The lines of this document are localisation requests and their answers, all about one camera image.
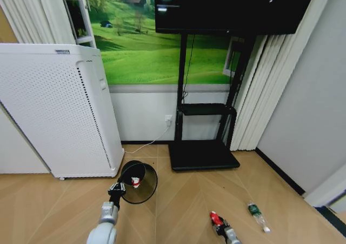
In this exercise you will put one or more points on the red drink can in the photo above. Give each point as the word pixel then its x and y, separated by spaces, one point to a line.
pixel 215 217

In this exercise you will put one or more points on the white wall socket plug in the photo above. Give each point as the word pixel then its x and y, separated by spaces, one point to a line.
pixel 168 119

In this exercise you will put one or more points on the white perforated air purifier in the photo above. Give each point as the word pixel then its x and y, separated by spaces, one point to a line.
pixel 54 108

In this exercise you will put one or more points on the black television floor stand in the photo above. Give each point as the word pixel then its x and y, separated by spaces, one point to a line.
pixel 202 154

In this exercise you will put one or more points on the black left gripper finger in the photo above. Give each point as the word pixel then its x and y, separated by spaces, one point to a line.
pixel 122 185
pixel 113 186

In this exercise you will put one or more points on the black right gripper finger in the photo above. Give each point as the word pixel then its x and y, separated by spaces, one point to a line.
pixel 225 219
pixel 215 225

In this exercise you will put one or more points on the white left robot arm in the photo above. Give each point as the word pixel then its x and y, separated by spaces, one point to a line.
pixel 104 229

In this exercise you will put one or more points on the clear bottle with green label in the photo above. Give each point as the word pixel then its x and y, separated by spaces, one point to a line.
pixel 255 211

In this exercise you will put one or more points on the white pleated curtain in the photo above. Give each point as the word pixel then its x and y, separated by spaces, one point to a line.
pixel 259 92
pixel 32 11

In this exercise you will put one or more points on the green meadow landscape poster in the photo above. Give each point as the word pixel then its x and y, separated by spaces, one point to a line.
pixel 140 54

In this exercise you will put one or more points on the black mesh trash bin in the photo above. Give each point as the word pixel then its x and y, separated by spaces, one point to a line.
pixel 146 185

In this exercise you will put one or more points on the black television screen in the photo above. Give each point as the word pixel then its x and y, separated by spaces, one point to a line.
pixel 232 8

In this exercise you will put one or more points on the crumpled red white wrapper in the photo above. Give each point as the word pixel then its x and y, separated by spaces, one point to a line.
pixel 135 181

